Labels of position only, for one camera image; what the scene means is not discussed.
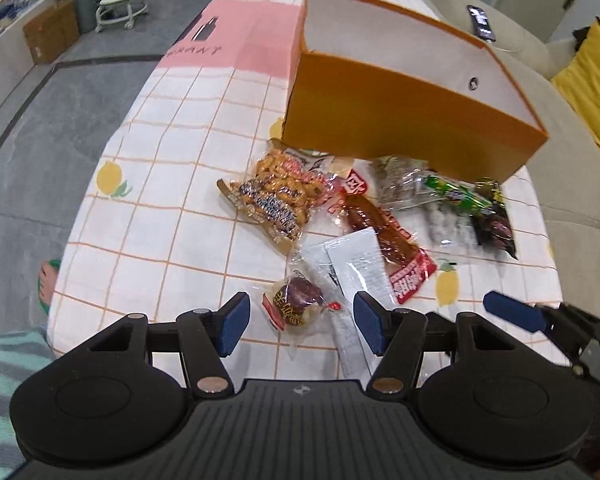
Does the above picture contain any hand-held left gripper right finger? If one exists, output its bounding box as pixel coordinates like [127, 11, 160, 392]
[354, 291, 531, 395]

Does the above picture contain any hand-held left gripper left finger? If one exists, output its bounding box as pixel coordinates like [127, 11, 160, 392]
[75, 291, 252, 395]

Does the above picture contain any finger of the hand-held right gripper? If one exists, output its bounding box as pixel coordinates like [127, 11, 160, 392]
[483, 290, 600, 358]

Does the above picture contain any small date snack packet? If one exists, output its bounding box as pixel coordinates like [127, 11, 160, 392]
[262, 270, 342, 332]

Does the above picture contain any dark plum snack packet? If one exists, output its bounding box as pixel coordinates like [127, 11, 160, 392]
[472, 182, 519, 261]

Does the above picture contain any red dried meat packet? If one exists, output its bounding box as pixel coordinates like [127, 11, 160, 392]
[341, 194, 437, 306]

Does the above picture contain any green sausage stick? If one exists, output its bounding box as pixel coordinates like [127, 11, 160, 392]
[422, 174, 496, 211]

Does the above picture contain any yellow peanut snack packet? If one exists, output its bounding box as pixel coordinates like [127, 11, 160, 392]
[217, 142, 331, 258]

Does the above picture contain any orange cardboard box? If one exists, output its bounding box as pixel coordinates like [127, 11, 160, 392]
[281, 0, 550, 183]

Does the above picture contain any long white sachet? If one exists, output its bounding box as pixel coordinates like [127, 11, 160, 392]
[326, 227, 397, 381]

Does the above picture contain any clear white sachet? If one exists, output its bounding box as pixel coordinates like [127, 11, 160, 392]
[292, 239, 342, 291]

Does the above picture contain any clear packet with brown snack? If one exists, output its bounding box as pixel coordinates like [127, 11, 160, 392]
[372, 156, 431, 212]

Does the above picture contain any beige sofa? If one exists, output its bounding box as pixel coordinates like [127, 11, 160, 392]
[424, 0, 600, 313]

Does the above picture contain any lemon print checked tablecloth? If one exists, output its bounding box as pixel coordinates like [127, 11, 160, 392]
[45, 0, 571, 396]

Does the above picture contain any person's foot in green slipper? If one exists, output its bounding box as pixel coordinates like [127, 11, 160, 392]
[36, 258, 63, 317]

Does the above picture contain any person's striped clothing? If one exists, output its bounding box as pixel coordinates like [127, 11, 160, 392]
[0, 327, 57, 480]

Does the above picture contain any yellow cushion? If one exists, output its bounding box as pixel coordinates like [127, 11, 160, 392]
[550, 20, 600, 166]

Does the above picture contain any dark cloth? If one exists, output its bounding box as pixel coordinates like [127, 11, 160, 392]
[572, 16, 600, 52]

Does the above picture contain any black smartphone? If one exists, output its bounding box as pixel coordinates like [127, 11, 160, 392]
[466, 5, 497, 42]

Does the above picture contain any white round stool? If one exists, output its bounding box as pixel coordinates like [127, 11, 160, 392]
[96, 0, 149, 32]

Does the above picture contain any brown cardboard carton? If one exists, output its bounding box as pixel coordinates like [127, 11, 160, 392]
[22, 0, 81, 66]

